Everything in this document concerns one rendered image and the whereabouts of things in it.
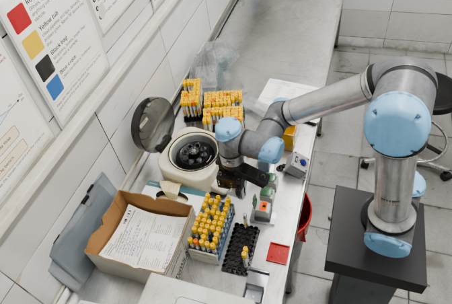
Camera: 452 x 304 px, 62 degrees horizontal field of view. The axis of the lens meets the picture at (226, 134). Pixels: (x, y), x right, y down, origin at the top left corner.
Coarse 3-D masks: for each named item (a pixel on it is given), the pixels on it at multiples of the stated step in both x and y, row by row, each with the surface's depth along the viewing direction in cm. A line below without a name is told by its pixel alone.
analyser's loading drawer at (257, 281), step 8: (248, 272) 119; (256, 272) 119; (264, 272) 117; (248, 280) 117; (256, 280) 117; (264, 280) 117; (248, 288) 116; (256, 288) 114; (264, 288) 115; (248, 296) 114; (256, 296) 114; (264, 296) 114
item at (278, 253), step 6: (270, 246) 128; (276, 246) 128; (282, 246) 128; (288, 246) 127; (270, 252) 127; (276, 252) 126; (282, 252) 126; (288, 252) 125; (270, 258) 125; (276, 258) 125; (282, 258) 125; (282, 264) 123
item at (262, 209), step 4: (260, 200) 132; (260, 204) 131; (264, 204) 131; (268, 204) 131; (256, 208) 130; (260, 208) 130; (264, 208) 130; (268, 208) 130; (256, 212) 131; (260, 212) 130; (264, 212) 129; (268, 212) 130; (256, 216) 133; (260, 216) 132; (264, 216) 131; (268, 216) 131
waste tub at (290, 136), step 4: (288, 128) 163; (292, 128) 163; (296, 128) 152; (288, 132) 162; (292, 132) 161; (296, 132) 154; (284, 136) 150; (288, 136) 149; (292, 136) 148; (296, 136) 156; (284, 140) 152; (288, 140) 151; (292, 140) 150; (296, 140) 159; (288, 144) 153; (292, 144) 152; (284, 148) 155; (288, 148) 154; (292, 148) 153
